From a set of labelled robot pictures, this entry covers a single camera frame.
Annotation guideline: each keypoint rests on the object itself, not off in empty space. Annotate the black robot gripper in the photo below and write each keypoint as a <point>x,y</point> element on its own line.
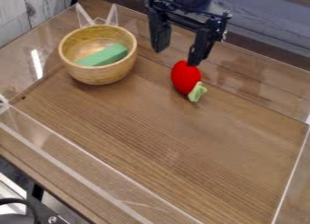
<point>191,14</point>

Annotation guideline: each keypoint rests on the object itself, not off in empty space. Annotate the red plush strawberry toy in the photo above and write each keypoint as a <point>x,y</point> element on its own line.
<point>186,80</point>

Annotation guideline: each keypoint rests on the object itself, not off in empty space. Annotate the green rectangular block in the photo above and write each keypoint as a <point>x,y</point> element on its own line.
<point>110,55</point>

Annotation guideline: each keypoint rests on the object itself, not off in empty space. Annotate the wooden bowl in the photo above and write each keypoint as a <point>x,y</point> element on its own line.
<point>86,41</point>

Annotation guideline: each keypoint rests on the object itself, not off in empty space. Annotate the clear acrylic table enclosure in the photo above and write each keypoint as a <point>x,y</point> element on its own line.
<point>134,155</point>

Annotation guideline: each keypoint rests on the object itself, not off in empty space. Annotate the black table leg bracket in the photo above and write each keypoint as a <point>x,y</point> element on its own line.
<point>47,216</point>

